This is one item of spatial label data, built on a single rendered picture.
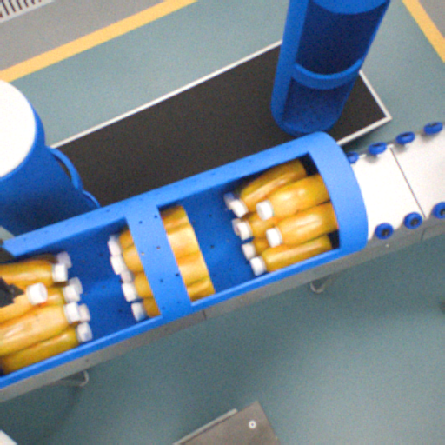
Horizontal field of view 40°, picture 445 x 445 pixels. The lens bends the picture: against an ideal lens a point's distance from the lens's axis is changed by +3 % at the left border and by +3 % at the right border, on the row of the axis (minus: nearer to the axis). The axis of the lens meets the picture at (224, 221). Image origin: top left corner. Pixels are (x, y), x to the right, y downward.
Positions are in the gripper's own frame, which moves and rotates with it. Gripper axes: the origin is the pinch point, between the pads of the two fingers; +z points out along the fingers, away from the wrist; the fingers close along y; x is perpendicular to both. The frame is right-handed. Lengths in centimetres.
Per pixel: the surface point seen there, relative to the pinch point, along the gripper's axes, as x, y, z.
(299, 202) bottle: -58, -2, 15
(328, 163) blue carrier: -65, 2, 7
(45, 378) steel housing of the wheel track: 8.6, -14.6, 44.9
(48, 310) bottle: -1.2, -4.8, 18.9
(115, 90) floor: -32, 101, 132
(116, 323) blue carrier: -11.7, -10.3, 32.3
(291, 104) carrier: -97, 62, 114
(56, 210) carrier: -2, 32, 63
